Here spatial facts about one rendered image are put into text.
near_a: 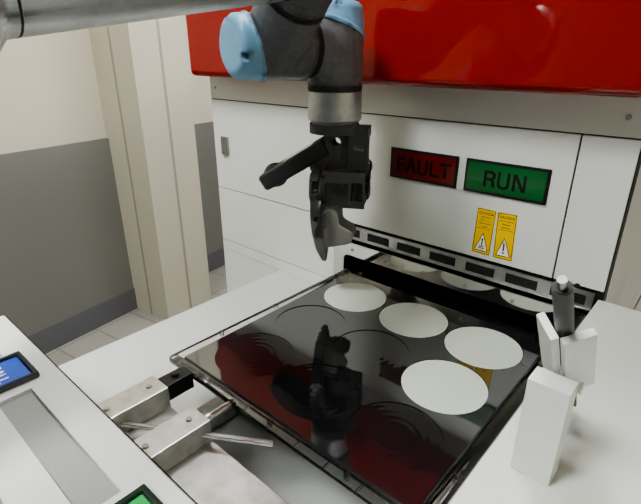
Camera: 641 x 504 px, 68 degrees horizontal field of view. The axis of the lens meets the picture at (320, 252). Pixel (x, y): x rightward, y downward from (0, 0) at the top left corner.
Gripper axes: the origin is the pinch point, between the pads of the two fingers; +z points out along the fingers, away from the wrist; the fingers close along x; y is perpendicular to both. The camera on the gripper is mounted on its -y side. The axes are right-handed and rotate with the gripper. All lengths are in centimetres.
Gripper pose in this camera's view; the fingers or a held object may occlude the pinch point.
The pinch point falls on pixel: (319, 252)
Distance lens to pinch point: 75.8
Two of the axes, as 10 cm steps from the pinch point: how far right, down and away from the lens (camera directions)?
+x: 2.1, -3.7, 9.0
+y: 9.8, 0.8, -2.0
